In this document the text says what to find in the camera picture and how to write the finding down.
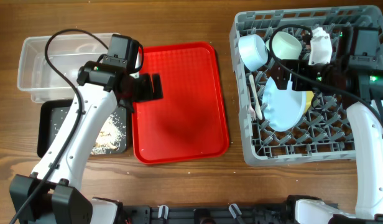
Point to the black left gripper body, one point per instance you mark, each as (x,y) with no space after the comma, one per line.
(141,88)

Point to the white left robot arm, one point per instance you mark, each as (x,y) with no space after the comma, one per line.
(51,193)

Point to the white plastic fork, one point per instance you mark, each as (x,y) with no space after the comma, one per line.
(250,108)

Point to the black food waste tray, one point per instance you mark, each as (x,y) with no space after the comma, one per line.
(52,116)

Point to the yellow plastic cup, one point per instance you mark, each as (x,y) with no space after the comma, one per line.
(309,97)

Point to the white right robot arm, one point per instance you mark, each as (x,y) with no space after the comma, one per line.
(348,70)

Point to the grey dishwasher rack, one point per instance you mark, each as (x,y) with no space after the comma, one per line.
(323,133)

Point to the mint green bowl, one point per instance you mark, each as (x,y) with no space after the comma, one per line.
(286,46)

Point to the light blue plate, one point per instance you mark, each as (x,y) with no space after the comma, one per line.
(283,108)

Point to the clear plastic waste bin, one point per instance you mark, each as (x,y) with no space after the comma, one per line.
(77,65)

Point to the rice and food scraps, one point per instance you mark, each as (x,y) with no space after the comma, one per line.
(112,138)

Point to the red serving tray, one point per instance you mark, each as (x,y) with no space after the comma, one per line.
(189,122)

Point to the light blue bowl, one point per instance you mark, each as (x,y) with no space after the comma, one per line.
(253,51)

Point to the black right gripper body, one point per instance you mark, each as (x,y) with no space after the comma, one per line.
(322,71)

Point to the white plastic spoon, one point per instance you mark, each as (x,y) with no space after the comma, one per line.
(257,107)

